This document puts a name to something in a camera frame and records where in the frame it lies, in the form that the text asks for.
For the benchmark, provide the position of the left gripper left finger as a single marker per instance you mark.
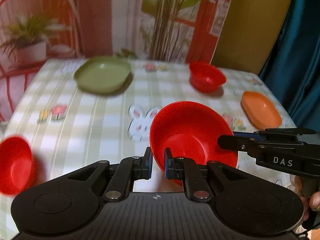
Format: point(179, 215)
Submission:
point(124, 174)

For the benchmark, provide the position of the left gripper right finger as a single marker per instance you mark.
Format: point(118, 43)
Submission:
point(187, 171)

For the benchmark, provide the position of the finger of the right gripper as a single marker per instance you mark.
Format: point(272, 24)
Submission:
point(248, 135)
point(234, 143)

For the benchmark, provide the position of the orange square plate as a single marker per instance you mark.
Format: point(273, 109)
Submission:
point(260, 111)

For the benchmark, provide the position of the red bowl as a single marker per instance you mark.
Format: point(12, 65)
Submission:
point(205, 77)
point(190, 129)

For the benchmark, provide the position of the red bowl edge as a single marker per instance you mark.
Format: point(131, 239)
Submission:
point(18, 167)

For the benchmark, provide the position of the right hand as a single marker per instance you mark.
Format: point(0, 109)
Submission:
point(309, 201)

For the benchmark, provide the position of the teal curtain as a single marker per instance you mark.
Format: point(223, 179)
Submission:
point(291, 70)

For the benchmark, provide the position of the green checked tablecloth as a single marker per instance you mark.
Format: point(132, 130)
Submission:
point(68, 129)

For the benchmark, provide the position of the green square plate far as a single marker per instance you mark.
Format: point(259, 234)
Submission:
point(102, 75)

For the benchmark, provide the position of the wooden board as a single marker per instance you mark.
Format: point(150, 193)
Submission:
point(249, 33)

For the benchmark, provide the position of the printed backdrop cloth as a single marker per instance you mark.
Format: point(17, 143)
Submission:
point(33, 31)

